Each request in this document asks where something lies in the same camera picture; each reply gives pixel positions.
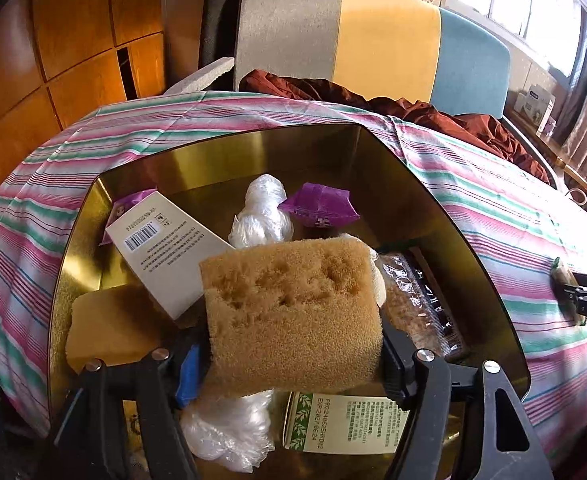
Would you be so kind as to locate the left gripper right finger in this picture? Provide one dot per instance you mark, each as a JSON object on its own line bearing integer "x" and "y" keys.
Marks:
{"x": 497, "y": 439}

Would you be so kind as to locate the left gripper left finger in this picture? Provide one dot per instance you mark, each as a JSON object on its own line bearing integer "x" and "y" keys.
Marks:
{"x": 89, "y": 438}

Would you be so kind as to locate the large yellow sponge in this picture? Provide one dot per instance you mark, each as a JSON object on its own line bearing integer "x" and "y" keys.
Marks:
{"x": 118, "y": 325}

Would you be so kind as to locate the brown snack bar packet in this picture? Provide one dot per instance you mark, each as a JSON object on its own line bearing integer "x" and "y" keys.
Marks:
{"x": 415, "y": 306}

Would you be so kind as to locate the green white small box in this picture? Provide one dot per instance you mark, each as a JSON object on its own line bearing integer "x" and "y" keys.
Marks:
{"x": 342, "y": 425}

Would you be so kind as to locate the beige sock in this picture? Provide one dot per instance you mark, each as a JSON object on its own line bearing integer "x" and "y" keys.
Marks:
{"x": 379, "y": 286}

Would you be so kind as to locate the beige cardboard box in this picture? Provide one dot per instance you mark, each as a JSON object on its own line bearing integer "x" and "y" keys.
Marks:
{"x": 163, "y": 246}

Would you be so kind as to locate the purple snack packet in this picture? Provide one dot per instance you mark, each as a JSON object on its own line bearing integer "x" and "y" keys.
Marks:
{"x": 320, "y": 206}
{"x": 120, "y": 207}

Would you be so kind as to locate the white plastic bag ball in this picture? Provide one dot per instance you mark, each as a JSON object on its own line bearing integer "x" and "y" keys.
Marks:
{"x": 261, "y": 222}

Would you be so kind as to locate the green rice cracker packet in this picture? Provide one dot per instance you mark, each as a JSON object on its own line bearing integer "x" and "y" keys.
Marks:
{"x": 561, "y": 277}

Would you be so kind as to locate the yellow patterned sock ball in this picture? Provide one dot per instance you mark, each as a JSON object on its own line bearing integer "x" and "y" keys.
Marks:
{"x": 133, "y": 431}

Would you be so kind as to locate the striped bedspread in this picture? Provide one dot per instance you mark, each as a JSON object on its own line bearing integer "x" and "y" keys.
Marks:
{"x": 517, "y": 225}

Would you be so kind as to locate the wooden side table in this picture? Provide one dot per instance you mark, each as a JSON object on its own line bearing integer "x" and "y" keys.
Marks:
{"x": 560, "y": 168}

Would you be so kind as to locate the rust brown blanket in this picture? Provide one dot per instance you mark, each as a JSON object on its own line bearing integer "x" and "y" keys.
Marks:
{"x": 480, "y": 130}

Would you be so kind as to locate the white product box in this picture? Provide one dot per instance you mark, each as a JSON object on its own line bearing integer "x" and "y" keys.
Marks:
{"x": 535, "y": 106}

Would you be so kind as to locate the orange sponge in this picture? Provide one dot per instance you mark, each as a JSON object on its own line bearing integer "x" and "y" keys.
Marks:
{"x": 292, "y": 316}

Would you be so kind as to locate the gold metal tin box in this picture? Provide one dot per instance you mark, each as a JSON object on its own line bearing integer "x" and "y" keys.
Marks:
{"x": 208, "y": 180}

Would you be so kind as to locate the window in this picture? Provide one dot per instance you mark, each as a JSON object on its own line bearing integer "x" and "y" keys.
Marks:
{"x": 548, "y": 31}

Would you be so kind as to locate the wooden wardrobe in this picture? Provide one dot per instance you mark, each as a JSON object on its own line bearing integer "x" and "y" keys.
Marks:
{"x": 62, "y": 59}

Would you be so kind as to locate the black foam roll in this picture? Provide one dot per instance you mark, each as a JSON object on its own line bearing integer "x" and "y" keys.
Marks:
{"x": 218, "y": 33}

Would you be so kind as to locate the white bed rail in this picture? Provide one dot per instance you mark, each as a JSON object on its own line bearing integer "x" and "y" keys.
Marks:
{"x": 202, "y": 78}

